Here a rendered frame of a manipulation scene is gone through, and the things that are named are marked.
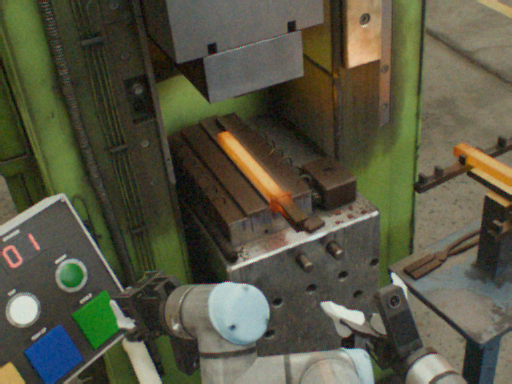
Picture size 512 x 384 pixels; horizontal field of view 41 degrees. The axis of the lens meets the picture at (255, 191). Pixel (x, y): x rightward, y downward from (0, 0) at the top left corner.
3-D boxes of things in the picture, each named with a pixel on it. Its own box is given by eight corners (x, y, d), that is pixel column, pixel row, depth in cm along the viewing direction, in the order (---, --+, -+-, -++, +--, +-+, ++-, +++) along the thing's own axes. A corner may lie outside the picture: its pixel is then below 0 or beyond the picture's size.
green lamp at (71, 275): (89, 285, 120) (83, 266, 118) (63, 294, 119) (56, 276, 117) (85, 274, 123) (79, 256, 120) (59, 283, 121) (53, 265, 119)
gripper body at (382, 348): (362, 348, 121) (402, 398, 112) (361, 314, 116) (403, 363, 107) (398, 332, 123) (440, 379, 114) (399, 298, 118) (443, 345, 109)
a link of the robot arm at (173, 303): (232, 317, 97) (192, 353, 93) (214, 316, 101) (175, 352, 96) (207, 273, 96) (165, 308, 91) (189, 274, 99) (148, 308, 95)
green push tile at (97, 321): (127, 323, 124) (106, 289, 122) (95, 349, 120) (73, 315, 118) (123, 323, 126) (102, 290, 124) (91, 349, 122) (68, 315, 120)
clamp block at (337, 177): (358, 200, 158) (358, 177, 154) (326, 212, 155) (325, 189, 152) (331, 175, 167) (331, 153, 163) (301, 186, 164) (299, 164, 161)
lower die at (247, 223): (312, 217, 154) (310, 187, 149) (231, 248, 148) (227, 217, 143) (237, 136, 186) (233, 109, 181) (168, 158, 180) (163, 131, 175)
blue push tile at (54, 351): (84, 359, 118) (61, 324, 117) (48, 388, 114) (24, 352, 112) (80, 358, 120) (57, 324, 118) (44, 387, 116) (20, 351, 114)
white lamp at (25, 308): (42, 319, 115) (35, 301, 112) (14, 330, 113) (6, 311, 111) (39, 308, 117) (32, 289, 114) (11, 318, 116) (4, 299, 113)
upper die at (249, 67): (304, 75, 133) (301, 29, 128) (210, 104, 128) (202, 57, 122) (221, 11, 165) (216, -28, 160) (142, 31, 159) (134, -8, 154)
